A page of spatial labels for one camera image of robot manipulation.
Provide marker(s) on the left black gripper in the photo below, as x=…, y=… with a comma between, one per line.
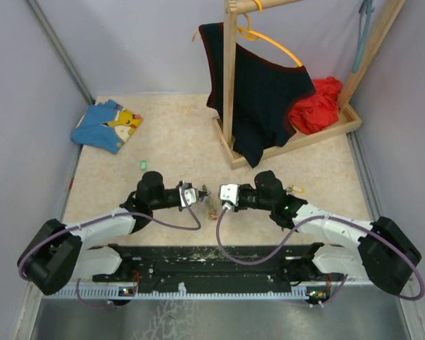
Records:
x=201, y=194

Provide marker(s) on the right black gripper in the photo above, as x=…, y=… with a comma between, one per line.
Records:
x=239, y=207

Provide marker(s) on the large keyring with keys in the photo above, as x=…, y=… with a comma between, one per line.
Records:
x=212, y=211

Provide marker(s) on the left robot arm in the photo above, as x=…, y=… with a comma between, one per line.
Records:
x=60, y=253

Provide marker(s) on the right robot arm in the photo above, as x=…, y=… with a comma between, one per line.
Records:
x=375, y=250

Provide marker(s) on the yellow tag key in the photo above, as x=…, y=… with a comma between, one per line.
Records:
x=293, y=189

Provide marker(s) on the green tag key left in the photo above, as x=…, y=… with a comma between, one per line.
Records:
x=143, y=165

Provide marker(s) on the blue pikachu shirt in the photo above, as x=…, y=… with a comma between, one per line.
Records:
x=106, y=126

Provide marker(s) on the dark navy tank top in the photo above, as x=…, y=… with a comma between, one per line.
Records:
x=264, y=95

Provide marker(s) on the red crumpled cloth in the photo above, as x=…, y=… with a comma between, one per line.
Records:
x=319, y=111

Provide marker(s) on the yellow clothes hanger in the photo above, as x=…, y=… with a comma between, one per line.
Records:
x=221, y=38

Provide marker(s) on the blue clothes hanger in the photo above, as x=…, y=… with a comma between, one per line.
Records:
x=365, y=12

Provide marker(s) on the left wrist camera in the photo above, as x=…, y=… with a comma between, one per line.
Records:
x=188, y=194

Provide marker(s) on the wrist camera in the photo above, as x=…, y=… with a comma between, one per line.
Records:
x=188, y=194
x=229, y=196

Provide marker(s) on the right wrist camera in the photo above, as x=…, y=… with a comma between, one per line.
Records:
x=229, y=196

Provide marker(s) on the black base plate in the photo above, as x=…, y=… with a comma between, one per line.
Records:
x=209, y=271

